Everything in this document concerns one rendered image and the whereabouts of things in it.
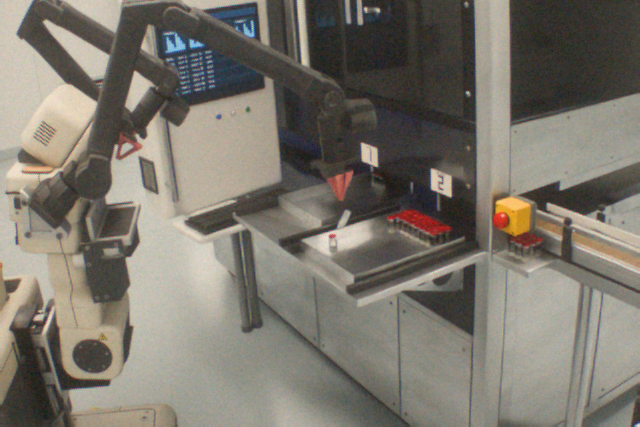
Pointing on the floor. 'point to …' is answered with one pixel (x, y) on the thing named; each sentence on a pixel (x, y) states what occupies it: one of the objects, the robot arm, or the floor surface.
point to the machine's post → (490, 174)
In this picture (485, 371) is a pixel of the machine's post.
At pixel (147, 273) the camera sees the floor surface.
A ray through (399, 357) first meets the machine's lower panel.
